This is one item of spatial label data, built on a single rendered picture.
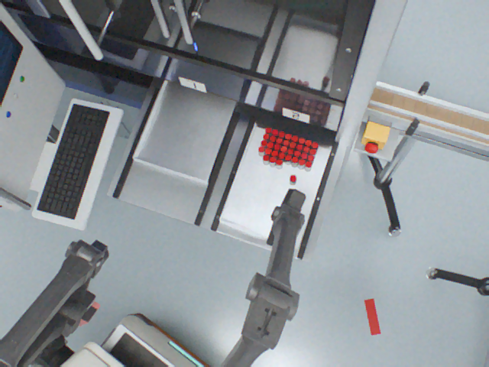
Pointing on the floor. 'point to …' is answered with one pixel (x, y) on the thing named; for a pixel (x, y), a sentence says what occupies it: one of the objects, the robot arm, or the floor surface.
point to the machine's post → (368, 69)
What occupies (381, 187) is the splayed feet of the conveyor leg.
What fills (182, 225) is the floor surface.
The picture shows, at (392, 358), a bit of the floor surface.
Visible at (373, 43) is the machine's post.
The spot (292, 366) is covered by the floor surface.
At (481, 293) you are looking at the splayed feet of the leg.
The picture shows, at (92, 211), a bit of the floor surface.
